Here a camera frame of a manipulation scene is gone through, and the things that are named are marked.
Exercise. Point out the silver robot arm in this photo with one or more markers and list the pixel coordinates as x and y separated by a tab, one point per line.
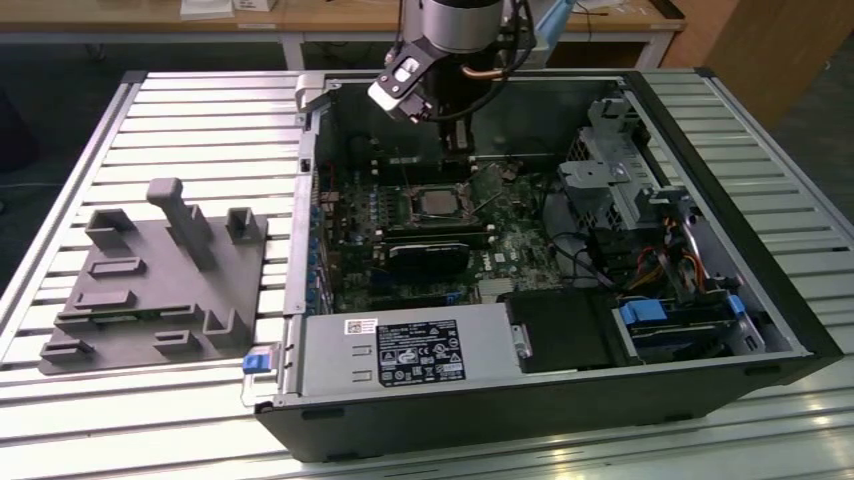
461	25

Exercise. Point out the CPU socket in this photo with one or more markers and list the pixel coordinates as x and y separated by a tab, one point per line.
437	218

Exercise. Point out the black RAM slot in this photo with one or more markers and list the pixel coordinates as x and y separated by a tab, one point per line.
434	228
434	237
434	233
434	242

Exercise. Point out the metal drive cage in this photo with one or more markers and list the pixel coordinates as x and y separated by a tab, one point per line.
601	175

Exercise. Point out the green motherboard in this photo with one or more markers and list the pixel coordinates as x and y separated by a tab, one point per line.
514	235

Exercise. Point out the black graphics card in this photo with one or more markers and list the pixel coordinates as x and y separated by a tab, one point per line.
428	260

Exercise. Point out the small silver heat sink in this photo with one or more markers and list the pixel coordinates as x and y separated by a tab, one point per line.
497	287

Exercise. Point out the wooden cabinet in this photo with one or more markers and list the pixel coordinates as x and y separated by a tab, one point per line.
781	50

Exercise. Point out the black plastic shroud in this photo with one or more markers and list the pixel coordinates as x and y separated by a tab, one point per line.
568	330

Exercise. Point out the wooden desk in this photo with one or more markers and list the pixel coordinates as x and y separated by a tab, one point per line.
134	25

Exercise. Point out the grey power supply unit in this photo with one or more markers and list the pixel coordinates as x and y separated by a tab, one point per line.
334	350

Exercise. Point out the grey parts rack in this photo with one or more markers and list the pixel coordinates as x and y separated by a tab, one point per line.
168	280

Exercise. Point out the blue plastic clip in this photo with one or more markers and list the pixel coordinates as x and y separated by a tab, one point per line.
736	306

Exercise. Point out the blue case latch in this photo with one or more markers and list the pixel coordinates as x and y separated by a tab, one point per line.
257	362

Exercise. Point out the black open PC case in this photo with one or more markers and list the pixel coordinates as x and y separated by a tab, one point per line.
534	430

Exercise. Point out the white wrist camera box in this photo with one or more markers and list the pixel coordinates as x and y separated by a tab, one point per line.
397	85

